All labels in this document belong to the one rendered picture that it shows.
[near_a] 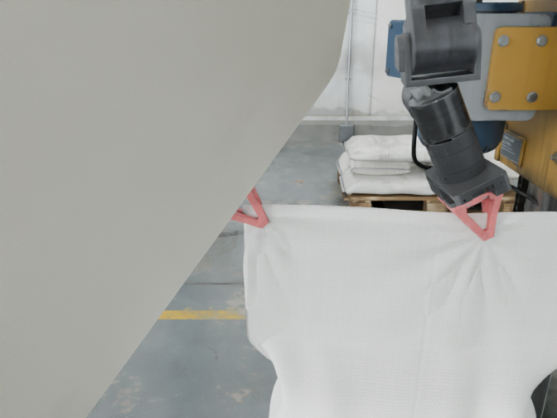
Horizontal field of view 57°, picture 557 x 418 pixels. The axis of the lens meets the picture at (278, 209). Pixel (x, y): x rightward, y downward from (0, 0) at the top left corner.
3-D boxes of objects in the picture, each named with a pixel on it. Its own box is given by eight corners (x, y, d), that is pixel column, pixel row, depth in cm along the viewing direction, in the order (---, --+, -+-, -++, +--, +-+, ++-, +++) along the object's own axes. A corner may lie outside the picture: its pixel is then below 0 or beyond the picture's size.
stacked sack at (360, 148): (346, 164, 343) (347, 144, 338) (343, 149, 382) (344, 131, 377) (446, 166, 339) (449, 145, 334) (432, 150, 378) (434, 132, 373)
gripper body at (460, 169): (473, 161, 67) (455, 110, 64) (512, 185, 57) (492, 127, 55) (428, 183, 67) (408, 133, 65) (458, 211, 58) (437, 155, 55)
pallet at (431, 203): (349, 216, 355) (350, 196, 350) (336, 181, 431) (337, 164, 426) (523, 216, 354) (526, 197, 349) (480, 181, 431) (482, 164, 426)
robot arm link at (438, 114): (409, 102, 56) (460, 79, 54) (399, 89, 62) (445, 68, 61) (431, 157, 58) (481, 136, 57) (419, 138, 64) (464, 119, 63)
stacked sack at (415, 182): (343, 200, 350) (344, 179, 344) (336, 181, 390) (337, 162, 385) (442, 201, 349) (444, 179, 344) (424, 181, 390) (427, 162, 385)
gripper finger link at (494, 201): (495, 212, 69) (473, 153, 66) (522, 234, 62) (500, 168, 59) (448, 235, 70) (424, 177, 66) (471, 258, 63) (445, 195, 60)
